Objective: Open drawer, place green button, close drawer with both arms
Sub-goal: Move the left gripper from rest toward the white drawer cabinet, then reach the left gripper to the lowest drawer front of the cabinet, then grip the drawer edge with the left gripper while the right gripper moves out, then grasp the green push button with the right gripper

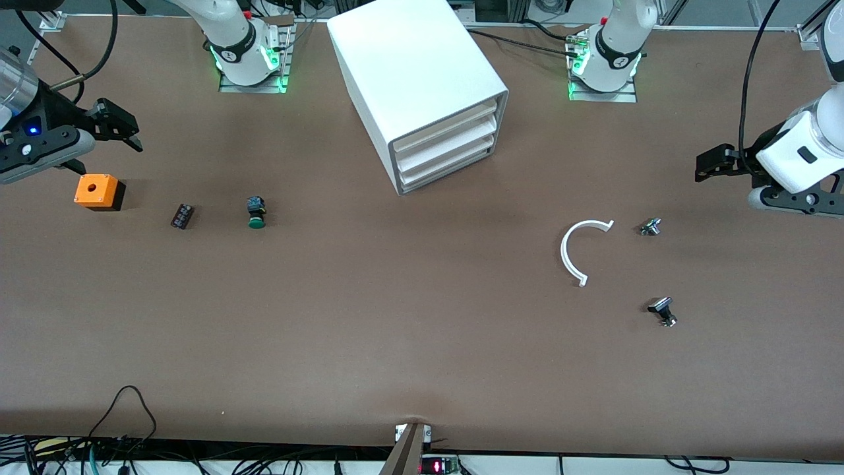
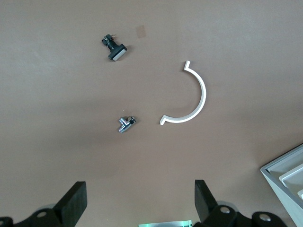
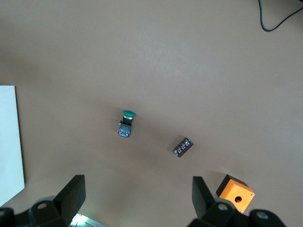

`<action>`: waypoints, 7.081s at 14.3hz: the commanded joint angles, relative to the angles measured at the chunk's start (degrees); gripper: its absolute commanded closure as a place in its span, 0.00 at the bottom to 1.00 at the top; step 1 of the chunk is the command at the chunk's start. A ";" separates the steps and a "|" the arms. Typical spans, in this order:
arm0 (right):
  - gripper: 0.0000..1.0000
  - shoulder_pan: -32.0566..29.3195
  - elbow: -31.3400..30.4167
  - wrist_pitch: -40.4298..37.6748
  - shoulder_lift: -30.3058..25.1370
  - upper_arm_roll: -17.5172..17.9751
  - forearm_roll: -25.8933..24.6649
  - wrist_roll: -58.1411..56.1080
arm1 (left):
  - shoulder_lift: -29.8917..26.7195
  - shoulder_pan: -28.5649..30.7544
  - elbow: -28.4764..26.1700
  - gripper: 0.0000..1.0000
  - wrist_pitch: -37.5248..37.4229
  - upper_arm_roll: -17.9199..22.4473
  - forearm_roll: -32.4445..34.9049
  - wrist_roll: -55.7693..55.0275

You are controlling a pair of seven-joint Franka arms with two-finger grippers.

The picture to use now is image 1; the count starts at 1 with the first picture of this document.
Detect black table cable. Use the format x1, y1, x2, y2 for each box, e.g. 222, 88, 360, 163
465, 20, 584, 60

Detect aluminium right arm base plate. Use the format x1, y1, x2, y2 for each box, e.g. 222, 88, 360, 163
219, 26, 292, 94

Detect black box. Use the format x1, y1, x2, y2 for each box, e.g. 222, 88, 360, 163
475, 0, 529, 24

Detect brown camera mount post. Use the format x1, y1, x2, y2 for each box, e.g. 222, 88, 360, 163
379, 422, 433, 475

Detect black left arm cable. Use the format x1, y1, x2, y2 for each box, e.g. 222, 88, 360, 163
738, 0, 785, 166

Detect white curved plastic arc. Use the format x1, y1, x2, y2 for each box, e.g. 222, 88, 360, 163
560, 219, 615, 288

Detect aluminium left arm base plate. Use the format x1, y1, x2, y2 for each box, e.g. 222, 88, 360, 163
567, 33, 638, 103

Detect tangled cable bundle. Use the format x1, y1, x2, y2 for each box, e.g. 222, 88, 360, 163
0, 434, 396, 475

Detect orange button box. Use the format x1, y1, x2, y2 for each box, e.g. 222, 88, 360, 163
74, 174, 126, 212

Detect black capped metal switch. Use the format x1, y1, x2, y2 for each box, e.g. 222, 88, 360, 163
647, 297, 678, 328

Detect black looped cable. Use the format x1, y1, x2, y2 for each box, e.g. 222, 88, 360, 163
88, 386, 158, 456

